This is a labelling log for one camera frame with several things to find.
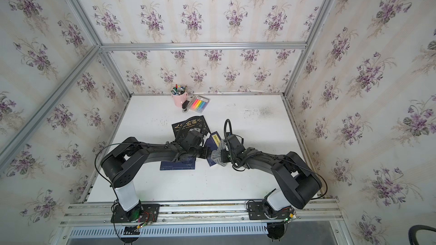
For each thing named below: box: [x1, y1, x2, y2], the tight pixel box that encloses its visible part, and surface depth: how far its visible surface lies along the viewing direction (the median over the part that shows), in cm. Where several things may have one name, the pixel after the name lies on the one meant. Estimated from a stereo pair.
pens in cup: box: [170, 83, 188, 96], surface depth 110 cm
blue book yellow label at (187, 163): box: [160, 157, 196, 171], surface depth 88 cm
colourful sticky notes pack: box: [189, 95, 211, 114], surface depth 116 cm
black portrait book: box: [171, 115, 212, 139], surface depth 103 cm
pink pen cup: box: [171, 91, 188, 108], surface depth 112 cm
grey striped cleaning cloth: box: [210, 138, 228, 167], surface depth 92 cm
